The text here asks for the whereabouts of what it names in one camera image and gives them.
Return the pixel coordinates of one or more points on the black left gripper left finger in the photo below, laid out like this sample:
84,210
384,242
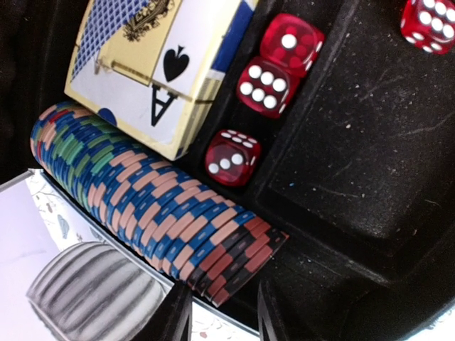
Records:
172,321

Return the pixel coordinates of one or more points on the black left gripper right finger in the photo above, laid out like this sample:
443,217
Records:
273,314

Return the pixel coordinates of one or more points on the row of poker chips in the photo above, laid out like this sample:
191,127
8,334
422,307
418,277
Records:
183,228

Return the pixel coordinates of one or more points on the red translucent die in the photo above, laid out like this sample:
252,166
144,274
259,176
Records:
232,157
266,88
429,25
291,43

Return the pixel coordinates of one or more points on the aluminium poker chip case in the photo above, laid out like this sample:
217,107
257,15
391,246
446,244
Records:
360,172

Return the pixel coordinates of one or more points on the boxed playing card deck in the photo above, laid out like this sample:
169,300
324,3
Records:
153,68

